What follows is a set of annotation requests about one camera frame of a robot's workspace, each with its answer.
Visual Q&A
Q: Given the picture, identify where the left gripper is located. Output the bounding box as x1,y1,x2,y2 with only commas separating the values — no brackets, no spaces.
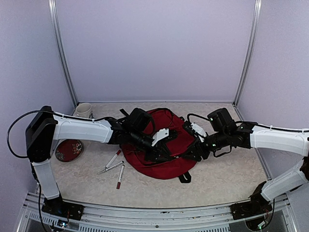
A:
129,129,172,161

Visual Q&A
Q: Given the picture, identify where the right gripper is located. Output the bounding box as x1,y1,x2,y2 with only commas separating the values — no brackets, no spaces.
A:
182,129,230,161

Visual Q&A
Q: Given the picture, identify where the red backpack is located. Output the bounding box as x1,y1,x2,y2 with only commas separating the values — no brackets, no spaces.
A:
120,108,199,183

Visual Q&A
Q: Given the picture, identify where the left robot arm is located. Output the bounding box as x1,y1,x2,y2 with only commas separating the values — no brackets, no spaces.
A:
23,106,170,215

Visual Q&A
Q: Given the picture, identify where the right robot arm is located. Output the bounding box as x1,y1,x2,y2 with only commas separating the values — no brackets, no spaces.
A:
187,108,309,215

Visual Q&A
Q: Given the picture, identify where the white marker black cap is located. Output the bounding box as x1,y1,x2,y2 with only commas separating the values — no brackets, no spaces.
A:
98,161,124,174

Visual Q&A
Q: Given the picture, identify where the white marker red cap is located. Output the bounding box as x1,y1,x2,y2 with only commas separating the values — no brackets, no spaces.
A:
105,150,121,169

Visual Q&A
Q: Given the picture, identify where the white marker dark-red cap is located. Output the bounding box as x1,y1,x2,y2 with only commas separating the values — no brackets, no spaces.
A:
116,164,125,189

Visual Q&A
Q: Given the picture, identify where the white ceramic mug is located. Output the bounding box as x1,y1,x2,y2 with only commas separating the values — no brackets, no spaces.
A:
75,102,94,118

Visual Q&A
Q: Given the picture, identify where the red patterned dish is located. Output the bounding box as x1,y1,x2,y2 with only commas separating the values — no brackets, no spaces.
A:
55,139,84,162

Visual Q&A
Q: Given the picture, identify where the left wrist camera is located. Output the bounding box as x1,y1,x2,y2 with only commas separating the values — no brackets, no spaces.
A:
151,128,178,147

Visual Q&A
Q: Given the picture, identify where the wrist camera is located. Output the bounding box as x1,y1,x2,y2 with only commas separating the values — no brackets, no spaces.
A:
183,121,208,142
151,128,178,147

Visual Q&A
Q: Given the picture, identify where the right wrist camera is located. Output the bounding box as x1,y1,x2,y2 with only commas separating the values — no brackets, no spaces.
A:
183,121,208,142

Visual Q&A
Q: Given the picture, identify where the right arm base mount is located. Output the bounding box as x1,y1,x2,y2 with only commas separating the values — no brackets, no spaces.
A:
230,202,272,220

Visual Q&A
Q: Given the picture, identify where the right aluminium frame post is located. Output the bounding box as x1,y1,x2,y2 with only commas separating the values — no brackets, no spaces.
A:
233,0,263,108

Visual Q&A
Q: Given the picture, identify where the aluminium frame post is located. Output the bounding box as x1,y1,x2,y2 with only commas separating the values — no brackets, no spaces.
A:
48,0,79,108
233,0,263,108

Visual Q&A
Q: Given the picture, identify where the front aluminium rail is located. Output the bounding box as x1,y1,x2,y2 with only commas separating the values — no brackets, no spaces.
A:
13,192,299,232

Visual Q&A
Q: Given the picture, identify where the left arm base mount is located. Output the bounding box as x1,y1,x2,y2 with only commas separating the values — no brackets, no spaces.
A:
42,202,84,221

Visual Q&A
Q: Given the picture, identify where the left aluminium frame post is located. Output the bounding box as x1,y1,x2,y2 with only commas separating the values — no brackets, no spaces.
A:
48,0,79,108

